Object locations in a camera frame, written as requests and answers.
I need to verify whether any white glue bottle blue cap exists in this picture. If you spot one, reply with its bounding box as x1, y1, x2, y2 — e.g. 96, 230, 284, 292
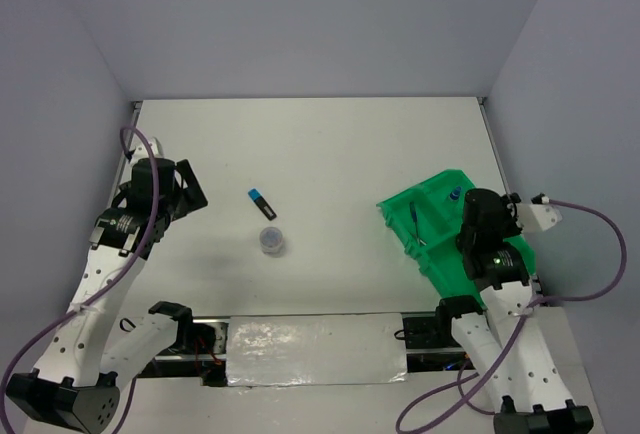
448, 186, 462, 202

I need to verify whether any blue cap highlighter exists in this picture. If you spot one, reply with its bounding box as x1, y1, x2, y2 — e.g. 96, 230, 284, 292
248, 189, 277, 221

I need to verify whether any blue ballpoint pen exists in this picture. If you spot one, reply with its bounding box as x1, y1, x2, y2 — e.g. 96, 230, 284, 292
409, 201, 426, 246

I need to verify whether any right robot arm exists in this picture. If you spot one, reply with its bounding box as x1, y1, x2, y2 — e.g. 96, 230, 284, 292
434, 188, 594, 433

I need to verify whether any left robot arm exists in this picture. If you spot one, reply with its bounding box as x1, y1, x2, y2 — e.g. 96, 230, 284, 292
4, 158, 208, 433

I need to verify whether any green plastic organizer tray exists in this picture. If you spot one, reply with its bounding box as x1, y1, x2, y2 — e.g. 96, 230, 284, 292
375, 168, 537, 310

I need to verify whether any clear jar of paper clips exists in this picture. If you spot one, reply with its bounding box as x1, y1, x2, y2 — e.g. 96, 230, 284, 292
259, 226, 285, 255

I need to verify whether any silver tape strip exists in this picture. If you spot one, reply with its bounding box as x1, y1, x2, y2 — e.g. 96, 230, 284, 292
226, 313, 408, 387

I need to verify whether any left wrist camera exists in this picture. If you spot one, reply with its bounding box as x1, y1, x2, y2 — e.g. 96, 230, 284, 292
129, 137, 164, 164

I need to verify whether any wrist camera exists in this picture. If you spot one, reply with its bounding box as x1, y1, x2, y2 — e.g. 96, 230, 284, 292
516, 194, 562, 233
129, 137, 164, 164

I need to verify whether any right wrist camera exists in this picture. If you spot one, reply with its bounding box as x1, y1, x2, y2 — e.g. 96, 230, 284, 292
516, 194, 562, 233

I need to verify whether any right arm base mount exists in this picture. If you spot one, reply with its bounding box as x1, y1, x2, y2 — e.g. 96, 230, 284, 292
394, 312, 466, 373

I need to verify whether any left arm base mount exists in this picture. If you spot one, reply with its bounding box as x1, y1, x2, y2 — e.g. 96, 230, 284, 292
139, 318, 230, 387

